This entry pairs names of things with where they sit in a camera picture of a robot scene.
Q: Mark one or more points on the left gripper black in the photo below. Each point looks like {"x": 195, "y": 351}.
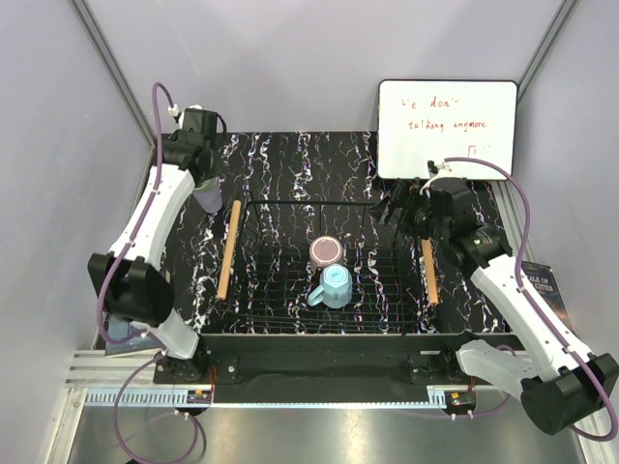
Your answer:
{"x": 209, "y": 174}

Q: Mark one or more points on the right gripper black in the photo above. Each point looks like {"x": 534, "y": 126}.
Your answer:
{"x": 406, "y": 194}

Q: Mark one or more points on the lavender plastic cup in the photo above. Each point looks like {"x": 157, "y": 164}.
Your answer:
{"x": 209, "y": 199}

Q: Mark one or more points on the light blue ceramic mug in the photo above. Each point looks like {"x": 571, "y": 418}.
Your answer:
{"x": 334, "y": 289}

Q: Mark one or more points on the green plastic cup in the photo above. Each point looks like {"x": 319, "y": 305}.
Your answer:
{"x": 207, "y": 185}

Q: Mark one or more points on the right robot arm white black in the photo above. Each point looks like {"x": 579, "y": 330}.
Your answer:
{"x": 563, "y": 381}

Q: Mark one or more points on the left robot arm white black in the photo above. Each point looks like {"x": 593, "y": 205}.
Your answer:
{"x": 128, "y": 279}

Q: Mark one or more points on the mauve ceramic mug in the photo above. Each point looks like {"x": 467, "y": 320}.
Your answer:
{"x": 325, "y": 251}

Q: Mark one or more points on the Tale of Two Cities book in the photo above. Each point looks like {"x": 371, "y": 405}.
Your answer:
{"x": 543, "y": 279}

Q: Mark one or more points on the black marble pattern mat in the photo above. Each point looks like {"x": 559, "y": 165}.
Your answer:
{"x": 298, "y": 166}

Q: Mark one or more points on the Nineteen Eighty-Four book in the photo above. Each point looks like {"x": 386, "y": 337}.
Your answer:
{"x": 134, "y": 342}

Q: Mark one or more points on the right wooden rack handle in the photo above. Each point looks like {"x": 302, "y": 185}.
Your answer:
{"x": 432, "y": 289}

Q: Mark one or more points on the wooden rack handle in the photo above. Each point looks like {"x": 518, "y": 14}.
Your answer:
{"x": 432, "y": 289}
{"x": 229, "y": 250}

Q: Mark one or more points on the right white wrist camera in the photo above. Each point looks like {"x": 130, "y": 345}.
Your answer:
{"x": 434, "y": 168}

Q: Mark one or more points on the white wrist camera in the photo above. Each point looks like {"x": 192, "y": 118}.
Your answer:
{"x": 434, "y": 168}
{"x": 178, "y": 114}

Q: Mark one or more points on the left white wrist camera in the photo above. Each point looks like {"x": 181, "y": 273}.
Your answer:
{"x": 178, "y": 114}

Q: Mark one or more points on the white whiteboard black frame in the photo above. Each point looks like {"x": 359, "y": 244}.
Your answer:
{"x": 423, "y": 120}

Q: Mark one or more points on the left wooden rack handle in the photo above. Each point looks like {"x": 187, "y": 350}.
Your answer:
{"x": 229, "y": 250}

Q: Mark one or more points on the black wire dish rack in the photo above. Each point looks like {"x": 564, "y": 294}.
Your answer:
{"x": 271, "y": 277}

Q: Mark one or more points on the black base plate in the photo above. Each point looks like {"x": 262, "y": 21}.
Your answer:
{"x": 323, "y": 370}

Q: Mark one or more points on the white cable duct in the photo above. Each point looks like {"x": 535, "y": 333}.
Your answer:
{"x": 148, "y": 397}

